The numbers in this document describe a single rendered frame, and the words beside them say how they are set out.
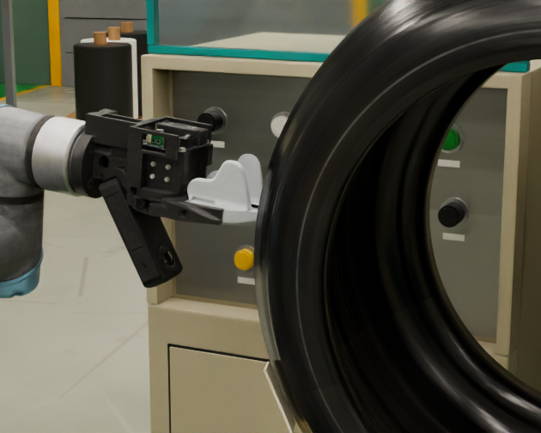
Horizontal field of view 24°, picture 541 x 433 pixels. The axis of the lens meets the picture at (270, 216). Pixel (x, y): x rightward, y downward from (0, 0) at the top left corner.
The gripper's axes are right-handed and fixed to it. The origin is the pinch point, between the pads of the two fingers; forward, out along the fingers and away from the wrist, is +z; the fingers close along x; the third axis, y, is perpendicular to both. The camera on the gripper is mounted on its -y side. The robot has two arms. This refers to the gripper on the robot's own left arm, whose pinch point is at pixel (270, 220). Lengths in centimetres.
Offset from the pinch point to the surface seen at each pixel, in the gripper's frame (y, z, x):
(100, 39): -83, -364, 556
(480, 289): -21, 8, 56
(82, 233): -145, -260, 382
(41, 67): -163, -587, 819
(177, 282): -30, -38, 56
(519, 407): -18.5, 22.8, 15.0
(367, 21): 20.5, 10.2, -7.9
